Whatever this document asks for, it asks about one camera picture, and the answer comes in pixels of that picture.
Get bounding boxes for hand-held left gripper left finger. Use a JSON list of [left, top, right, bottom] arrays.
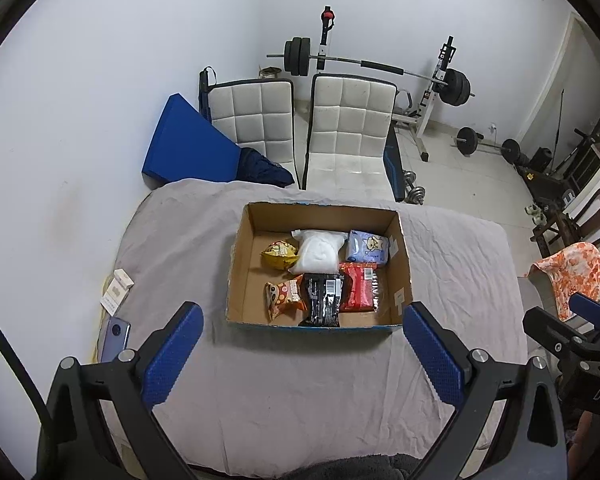
[[36, 301, 205, 480]]

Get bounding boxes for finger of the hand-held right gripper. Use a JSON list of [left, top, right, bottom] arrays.
[[522, 305, 588, 357], [569, 292, 600, 330]]

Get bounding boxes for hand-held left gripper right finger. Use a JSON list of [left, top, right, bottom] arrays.
[[402, 301, 566, 480]]

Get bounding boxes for cardboard box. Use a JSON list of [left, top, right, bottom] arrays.
[[225, 201, 414, 333]]

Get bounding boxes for red packet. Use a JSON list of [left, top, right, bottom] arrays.
[[339, 262, 381, 313]]

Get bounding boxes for orange snack packet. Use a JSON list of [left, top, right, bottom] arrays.
[[264, 280, 307, 321]]

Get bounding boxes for black packet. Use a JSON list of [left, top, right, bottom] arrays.
[[298, 273, 345, 327]]

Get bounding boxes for light blue tissue pack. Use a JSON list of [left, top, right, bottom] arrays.
[[346, 230, 391, 265]]

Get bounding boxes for yellow snack packet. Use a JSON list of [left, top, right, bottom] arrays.
[[260, 240, 300, 272]]

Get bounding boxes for white soft bag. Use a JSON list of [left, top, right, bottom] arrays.
[[286, 229, 347, 276]]

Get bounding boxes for orange floral towel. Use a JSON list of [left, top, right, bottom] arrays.
[[527, 241, 600, 322]]

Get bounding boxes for grey round chair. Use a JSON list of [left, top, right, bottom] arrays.
[[517, 275, 571, 321]]

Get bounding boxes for blue smartphone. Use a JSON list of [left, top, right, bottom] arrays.
[[100, 316, 130, 363]]

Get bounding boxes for long white box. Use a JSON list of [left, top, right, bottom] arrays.
[[100, 280, 129, 317]]

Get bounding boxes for brown wooden chair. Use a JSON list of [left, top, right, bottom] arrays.
[[530, 188, 600, 256]]

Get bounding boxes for grey tablecloth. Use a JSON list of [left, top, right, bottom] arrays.
[[97, 178, 528, 478]]

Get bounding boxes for dark grey fleece clothing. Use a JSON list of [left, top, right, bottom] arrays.
[[300, 454, 431, 480]]

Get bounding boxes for chrome dumbbell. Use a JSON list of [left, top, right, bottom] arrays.
[[402, 171, 426, 206]]

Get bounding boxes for blue black weight bench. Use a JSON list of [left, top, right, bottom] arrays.
[[384, 127, 407, 203]]

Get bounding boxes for short barbell with black plates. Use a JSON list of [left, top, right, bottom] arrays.
[[455, 126, 522, 165]]

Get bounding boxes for dark blue bag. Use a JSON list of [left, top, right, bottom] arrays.
[[237, 147, 295, 187]]

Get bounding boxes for blue foam mat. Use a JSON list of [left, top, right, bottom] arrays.
[[141, 93, 241, 184]]

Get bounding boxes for wide white padded chair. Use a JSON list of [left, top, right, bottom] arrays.
[[302, 74, 398, 201]]

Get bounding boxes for white barbell rack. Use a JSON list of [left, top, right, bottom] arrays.
[[317, 6, 458, 161]]

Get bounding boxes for narrow white padded chair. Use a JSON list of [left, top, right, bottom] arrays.
[[205, 78, 298, 188]]

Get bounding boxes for long barbell with black plates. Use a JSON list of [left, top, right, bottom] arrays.
[[266, 36, 476, 107]]

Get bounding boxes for black folded strap item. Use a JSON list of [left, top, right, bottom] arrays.
[[198, 66, 216, 121]]

